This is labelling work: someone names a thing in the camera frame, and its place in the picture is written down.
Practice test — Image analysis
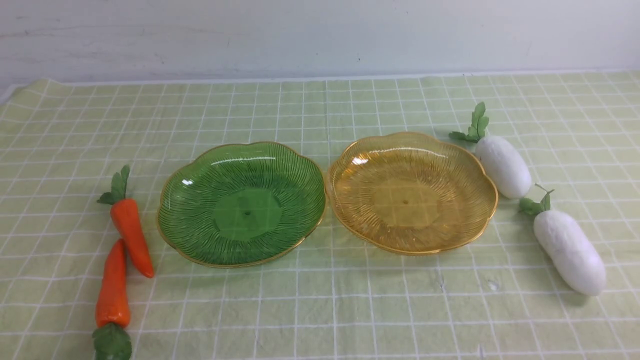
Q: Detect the white toy radish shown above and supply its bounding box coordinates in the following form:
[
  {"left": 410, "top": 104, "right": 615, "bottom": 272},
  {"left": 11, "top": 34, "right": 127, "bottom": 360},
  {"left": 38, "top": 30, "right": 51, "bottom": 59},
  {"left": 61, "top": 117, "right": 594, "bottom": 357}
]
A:
[
  {"left": 448, "top": 101, "right": 533, "bottom": 199},
  {"left": 518, "top": 190, "right": 607, "bottom": 297}
]

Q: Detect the amber ribbed plastic plate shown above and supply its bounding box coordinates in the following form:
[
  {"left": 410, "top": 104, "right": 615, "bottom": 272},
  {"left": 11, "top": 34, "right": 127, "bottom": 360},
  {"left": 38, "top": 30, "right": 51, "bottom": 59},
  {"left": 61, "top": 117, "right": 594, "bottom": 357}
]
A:
[{"left": 324, "top": 131, "right": 499, "bottom": 256}]

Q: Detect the orange toy carrot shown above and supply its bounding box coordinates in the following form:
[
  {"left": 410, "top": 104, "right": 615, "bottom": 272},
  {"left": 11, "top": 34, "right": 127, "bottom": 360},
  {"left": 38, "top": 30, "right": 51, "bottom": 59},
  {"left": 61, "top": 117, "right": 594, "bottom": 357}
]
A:
[
  {"left": 96, "top": 164, "right": 154, "bottom": 279},
  {"left": 92, "top": 239, "right": 133, "bottom": 360}
]

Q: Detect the green ribbed plastic plate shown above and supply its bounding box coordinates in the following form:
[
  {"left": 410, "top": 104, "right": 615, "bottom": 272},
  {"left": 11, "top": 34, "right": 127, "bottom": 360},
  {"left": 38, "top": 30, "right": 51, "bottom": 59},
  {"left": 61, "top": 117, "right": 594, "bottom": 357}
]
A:
[{"left": 156, "top": 141, "right": 327, "bottom": 268}]

